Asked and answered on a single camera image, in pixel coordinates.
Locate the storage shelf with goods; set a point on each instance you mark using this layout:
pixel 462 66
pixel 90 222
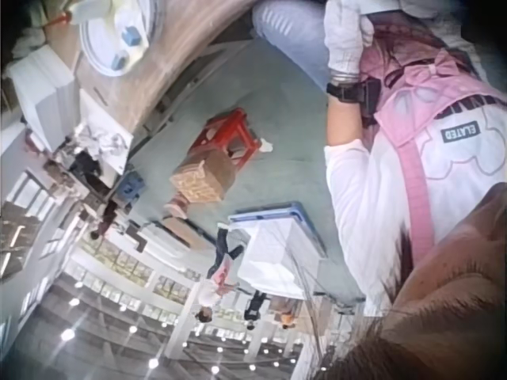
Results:
pixel 130 269

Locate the blue sponge block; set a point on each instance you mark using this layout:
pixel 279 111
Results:
pixel 119 61
pixel 130 35

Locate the white cluttered table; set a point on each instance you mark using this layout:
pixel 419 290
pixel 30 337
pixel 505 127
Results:
pixel 99 134

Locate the blue pallet with white stack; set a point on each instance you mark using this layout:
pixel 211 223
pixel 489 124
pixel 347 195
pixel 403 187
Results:
pixel 273 245

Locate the black wrist band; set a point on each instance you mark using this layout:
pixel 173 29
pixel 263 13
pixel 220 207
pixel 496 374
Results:
pixel 350 93

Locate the red plastic stool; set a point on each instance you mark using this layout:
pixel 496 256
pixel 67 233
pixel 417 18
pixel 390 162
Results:
pixel 227 136

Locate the white round tray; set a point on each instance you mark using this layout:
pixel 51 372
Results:
pixel 113 37

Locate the brown cardboard box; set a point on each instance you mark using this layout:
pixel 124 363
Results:
pixel 204 176

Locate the person's legs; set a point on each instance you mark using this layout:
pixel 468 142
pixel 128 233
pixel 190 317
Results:
pixel 295 35

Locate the blue plastic stool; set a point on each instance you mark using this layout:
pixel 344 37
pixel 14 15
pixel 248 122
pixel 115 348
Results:
pixel 130 188

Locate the flat cardboard carton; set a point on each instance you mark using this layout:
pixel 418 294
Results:
pixel 184 231

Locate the wooden work table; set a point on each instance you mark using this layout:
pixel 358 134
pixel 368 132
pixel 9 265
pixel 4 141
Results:
pixel 174 59

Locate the stack of white boxes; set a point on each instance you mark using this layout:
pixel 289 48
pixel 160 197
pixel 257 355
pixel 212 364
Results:
pixel 43 99

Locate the white paper scrap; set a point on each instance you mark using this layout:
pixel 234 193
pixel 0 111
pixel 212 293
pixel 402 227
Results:
pixel 266 145

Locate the person's left hand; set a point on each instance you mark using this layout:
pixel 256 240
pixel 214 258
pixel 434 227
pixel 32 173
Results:
pixel 344 43

